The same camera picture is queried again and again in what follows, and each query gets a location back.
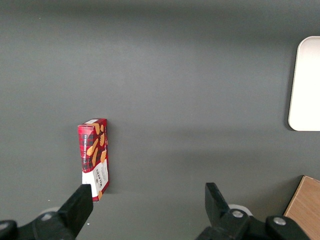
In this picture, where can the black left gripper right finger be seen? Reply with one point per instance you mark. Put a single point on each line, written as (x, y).
(225, 225)

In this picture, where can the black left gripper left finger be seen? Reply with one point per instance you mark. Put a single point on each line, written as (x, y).
(72, 215)

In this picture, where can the cream plastic tray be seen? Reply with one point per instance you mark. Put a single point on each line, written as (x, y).
(307, 85)

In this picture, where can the wooden drawer cabinet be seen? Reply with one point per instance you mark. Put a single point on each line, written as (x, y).
(305, 202)

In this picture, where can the red shortbread cookie box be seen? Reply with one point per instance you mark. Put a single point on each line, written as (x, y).
(93, 150)

